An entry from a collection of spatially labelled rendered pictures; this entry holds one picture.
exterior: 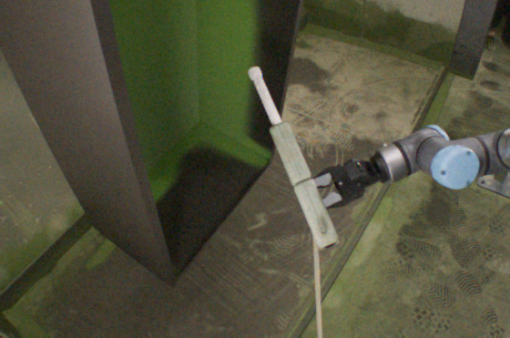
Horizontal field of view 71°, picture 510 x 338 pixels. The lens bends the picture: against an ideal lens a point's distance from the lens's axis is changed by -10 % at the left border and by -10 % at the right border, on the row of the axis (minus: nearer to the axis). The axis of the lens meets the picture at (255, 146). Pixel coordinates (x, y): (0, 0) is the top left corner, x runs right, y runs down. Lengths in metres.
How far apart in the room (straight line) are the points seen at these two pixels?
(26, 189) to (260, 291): 1.12
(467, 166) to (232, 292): 1.13
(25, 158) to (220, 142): 0.91
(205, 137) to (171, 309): 0.72
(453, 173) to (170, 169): 0.99
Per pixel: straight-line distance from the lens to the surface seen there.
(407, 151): 0.95
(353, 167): 0.85
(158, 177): 1.47
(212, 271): 1.75
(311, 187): 0.88
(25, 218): 1.93
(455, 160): 0.85
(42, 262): 1.99
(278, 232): 1.80
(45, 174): 1.94
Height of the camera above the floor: 1.58
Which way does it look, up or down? 46 degrees down
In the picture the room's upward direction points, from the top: 8 degrees counter-clockwise
